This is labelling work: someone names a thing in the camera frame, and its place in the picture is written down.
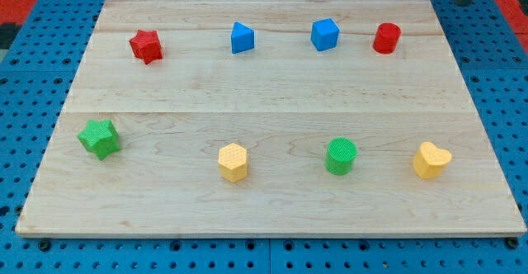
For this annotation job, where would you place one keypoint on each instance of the wooden board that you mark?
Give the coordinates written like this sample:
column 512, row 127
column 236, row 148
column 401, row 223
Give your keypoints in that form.
column 283, row 101

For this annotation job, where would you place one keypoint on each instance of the yellow heart block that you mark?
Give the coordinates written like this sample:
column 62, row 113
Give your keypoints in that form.
column 430, row 161

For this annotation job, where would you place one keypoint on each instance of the blue triangle block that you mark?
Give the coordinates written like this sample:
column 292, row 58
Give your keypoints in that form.
column 242, row 38

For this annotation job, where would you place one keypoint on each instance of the red star block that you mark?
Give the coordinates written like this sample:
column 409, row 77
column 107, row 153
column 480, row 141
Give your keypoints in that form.
column 146, row 46

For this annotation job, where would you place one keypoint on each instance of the yellow hexagon block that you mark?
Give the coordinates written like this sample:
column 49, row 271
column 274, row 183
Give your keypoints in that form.
column 233, row 162

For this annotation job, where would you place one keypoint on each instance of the green star block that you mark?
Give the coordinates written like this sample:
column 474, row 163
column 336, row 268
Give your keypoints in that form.
column 100, row 137

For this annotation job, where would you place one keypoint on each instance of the red cylinder block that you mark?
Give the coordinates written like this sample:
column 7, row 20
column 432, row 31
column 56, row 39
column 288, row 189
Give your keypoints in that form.
column 386, row 38

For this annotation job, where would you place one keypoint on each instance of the blue cube block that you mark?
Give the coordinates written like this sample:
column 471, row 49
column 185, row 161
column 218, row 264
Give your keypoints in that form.
column 324, row 34

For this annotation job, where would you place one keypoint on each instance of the green cylinder block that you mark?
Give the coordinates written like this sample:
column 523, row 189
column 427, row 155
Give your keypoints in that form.
column 340, row 156

